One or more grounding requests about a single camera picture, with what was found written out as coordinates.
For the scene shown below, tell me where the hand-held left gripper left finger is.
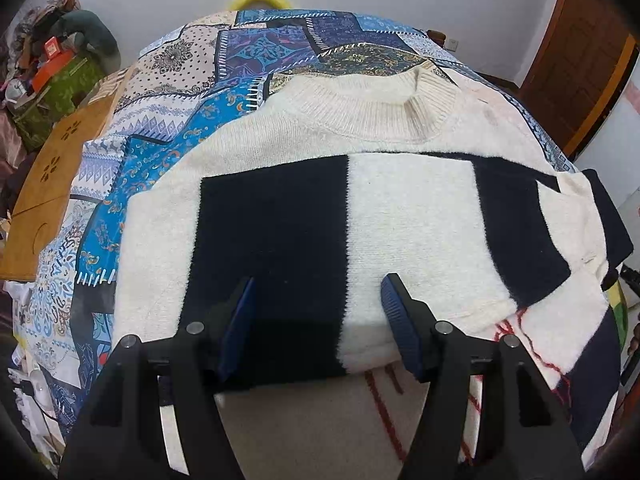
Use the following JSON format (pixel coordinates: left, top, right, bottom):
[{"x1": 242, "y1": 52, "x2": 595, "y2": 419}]
[{"x1": 58, "y1": 276, "x2": 258, "y2": 480}]

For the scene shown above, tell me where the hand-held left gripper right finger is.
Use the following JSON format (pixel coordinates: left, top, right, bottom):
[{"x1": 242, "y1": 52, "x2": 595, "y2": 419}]
[{"x1": 380, "y1": 273, "x2": 586, "y2": 480}]

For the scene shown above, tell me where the cream and black sweater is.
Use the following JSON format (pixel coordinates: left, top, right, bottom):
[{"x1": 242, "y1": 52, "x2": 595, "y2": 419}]
[{"x1": 114, "y1": 67, "x2": 635, "y2": 480}]

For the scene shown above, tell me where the pile of clothes and boxes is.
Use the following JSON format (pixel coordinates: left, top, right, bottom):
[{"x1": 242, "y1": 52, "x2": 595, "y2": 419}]
[{"x1": 0, "y1": 0, "x2": 121, "y2": 151}]

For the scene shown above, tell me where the blue patchwork bedspread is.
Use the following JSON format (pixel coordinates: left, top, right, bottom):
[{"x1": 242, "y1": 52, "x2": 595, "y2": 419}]
[{"x1": 10, "y1": 7, "x2": 581, "y2": 480}]

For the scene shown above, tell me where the wooden lap desk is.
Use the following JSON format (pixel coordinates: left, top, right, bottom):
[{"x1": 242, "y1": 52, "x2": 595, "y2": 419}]
[{"x1": 0, "y1": 67, "x2": 136, "y2": 281}]

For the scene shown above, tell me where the striped woven cloth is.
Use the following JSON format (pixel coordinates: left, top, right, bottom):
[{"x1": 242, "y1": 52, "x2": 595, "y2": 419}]
[{"x1": 87, "y1": 67, "x2": 132, "y2": 107}]

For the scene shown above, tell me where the green patterned storage box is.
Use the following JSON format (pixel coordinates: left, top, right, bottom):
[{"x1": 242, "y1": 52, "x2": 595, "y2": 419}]
[{"x1": 12, "y1": 57, "x2": 108, "y2": 151}]

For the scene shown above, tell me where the brown wooden door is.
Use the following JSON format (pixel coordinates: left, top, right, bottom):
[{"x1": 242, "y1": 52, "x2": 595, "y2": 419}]
[{"x1": 517, "y1": 0, "x2": 640, "y2": 156}]

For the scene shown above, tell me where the orange box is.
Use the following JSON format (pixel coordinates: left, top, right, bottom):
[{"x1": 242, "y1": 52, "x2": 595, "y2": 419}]
[{"x1": 30, "y1": 50, "x2": 76, "y2": 96}]

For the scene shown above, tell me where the grey plush toy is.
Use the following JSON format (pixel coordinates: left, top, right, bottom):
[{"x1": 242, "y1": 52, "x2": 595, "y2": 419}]
[{"x1": 55, "y1": 10, "x2": 121, "y2": 68}]

